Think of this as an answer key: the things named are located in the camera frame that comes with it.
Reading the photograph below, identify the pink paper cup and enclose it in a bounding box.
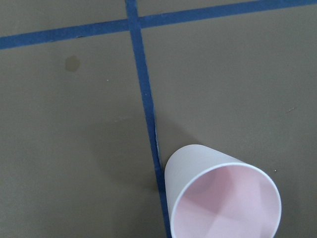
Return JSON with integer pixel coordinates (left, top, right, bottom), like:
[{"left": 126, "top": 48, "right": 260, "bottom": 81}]
[{"left": 164, "top": 144, "right": 282, "bottom": 238}]

